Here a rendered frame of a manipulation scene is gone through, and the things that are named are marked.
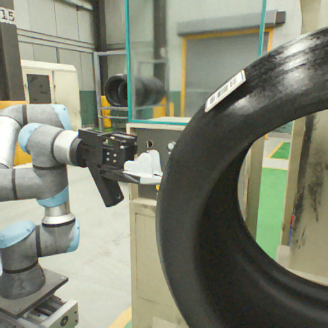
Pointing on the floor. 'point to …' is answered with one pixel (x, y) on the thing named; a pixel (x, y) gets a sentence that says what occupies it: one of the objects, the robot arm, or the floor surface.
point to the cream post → (312, 192)
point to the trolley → (111, 91)
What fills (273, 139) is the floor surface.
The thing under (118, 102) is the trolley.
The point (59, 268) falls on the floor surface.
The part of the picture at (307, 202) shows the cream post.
